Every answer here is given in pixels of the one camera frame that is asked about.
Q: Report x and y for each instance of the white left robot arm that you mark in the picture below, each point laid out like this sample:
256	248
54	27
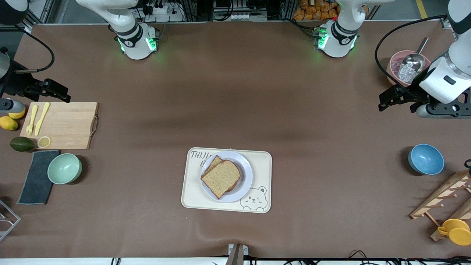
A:
338	44

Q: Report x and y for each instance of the yellow lemon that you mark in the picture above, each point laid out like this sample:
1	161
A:
19	115
8	123

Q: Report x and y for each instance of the orange snack bags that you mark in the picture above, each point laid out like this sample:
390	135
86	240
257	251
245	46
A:
316	11

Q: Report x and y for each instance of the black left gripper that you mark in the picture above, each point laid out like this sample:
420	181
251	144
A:
411	91

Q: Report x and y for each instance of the pink bowl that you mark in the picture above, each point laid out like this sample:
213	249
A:
392	73

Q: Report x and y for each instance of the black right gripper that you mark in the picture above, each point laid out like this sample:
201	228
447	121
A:
14	85

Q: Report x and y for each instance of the white power strip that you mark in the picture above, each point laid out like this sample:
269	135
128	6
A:
162	11
243	16

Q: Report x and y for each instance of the mint green bowl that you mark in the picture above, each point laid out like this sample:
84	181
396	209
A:
64	169

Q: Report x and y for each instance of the yellow plastic fork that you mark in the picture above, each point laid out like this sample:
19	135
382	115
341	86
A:
34	115

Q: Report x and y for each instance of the white round plate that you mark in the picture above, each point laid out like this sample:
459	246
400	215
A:
246	184

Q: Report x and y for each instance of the wooden cutting board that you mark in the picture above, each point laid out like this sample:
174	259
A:
66	143

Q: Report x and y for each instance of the metal scoop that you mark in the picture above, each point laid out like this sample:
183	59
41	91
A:
414	60

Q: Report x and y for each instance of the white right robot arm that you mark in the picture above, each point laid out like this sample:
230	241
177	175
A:
136	48

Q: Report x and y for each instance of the dark grey cloth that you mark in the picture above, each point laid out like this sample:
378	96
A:
35	184

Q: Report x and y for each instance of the green avocado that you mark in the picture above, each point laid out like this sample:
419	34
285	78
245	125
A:
21	144

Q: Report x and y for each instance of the lemon half slice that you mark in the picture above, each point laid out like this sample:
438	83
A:
43	142

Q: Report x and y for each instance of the blue bowl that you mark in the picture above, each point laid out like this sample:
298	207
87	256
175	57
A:
427	160

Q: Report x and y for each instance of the cream bear print tray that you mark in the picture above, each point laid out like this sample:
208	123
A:
191	195

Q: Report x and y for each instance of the brown bread slice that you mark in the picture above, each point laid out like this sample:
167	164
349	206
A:
215	161
220	178

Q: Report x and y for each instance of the yellow cup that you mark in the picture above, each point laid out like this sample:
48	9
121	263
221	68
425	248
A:
458	233

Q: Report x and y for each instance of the yellow plastic knife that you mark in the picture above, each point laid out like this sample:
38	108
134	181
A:
42	117

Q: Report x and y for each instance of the wooden rack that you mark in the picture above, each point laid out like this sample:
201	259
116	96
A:
438	197

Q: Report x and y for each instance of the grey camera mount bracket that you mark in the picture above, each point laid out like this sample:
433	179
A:
235	255

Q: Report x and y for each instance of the clear ice cube pile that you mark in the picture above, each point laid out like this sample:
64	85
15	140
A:
406	73

